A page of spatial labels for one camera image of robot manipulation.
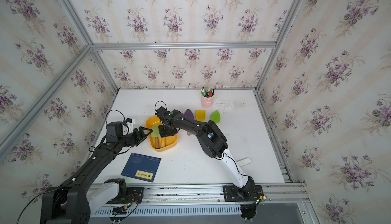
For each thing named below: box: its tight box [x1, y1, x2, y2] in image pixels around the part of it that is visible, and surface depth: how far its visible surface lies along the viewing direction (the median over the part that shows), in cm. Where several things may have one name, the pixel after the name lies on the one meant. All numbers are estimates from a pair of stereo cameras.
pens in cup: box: [200, 86, 217, 98], surface depth 106 cm
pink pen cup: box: [200, 92, 215, 108], surface depth 107 cm
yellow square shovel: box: [194, 109, 207, 122], surface depth 106 cm
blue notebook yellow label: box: [120, 152, 162, 183], surface depth 82 cm
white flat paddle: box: [236, 157, 252, 167], surface depth 83 cm
